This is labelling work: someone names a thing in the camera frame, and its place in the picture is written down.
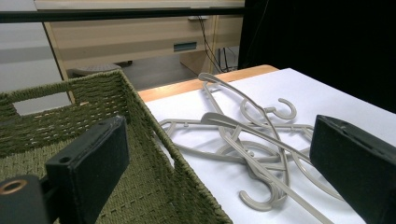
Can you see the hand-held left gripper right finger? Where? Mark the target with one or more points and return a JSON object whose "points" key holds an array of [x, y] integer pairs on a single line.
{"points": [[355, 161]]}

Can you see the green woven basket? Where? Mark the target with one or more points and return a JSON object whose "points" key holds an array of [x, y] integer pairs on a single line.
{"points": [[146, 186]]}

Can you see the white table mat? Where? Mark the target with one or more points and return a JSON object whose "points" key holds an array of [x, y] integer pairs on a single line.
{"points": [[311, 90]]}

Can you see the white cabinet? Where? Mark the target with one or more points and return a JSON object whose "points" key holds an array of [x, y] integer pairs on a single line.
{"points": [[21, 56]]}

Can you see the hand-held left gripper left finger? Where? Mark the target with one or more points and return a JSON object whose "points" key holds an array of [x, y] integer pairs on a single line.
{"points": [[90, 161]]}

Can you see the black metal frame bar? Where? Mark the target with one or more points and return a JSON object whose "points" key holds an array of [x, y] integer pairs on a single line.
{"points": [[93, 15]]}

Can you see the round grey base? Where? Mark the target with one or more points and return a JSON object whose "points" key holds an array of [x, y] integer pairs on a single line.
{"points": [[93, 67]]}

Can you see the light wooden desk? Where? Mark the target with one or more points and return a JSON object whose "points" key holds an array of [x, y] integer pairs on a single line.
{"points": [[124, 37]]}

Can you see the black curtain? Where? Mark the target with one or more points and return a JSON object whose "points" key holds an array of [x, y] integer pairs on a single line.
{"points": [[327, 46]]}

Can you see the grey plastic hanger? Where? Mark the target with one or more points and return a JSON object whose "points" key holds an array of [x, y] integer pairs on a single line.
{"points": [[260, 206], [288, 116], [232, 88]]}

